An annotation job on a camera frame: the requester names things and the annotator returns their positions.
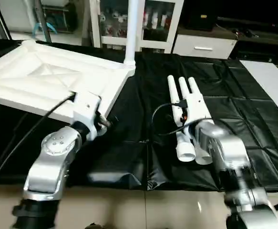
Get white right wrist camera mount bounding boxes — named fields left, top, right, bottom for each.
left=181, top=93, right=214, bottom=127

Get white side table black legs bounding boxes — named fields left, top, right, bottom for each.
left=239, top=60, right=278, bottom=213

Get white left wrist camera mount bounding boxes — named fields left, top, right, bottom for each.
left=73, top=92, right=103, bottom=139

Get white plastic table top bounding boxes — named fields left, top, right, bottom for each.
left=0, top=41, right=136, bottom=125

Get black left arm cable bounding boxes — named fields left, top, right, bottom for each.
left=0, top=94, right=77, bottom=201

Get white plastic table leg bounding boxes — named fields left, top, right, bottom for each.
left=178, top=76, right=214, bottom=166
left=124, top=0, right=139, bottom=66
left=188, top=77, right=202, bottom=98
left=167, top=75, right=197, bottom=163

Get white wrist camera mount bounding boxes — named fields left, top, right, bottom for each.
left=181, top=93, right=214, bottom=127
left=73, top=92, right=103, bottom=139

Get white glass door cabinet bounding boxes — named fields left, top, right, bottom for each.
left=89, top=0, right=185, bottom=53

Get black box device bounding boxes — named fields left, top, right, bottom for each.
left=186, top=5, right=220, bottom=31

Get white drawer unit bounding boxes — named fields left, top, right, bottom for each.
left=172, top=34, right=238, bottom=60

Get teal floor stand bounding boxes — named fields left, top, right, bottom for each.
left=33, top=21, right=58, bottom=36

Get black plastic mat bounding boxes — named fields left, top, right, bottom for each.
left=0, top=38, right=278, bottom=191

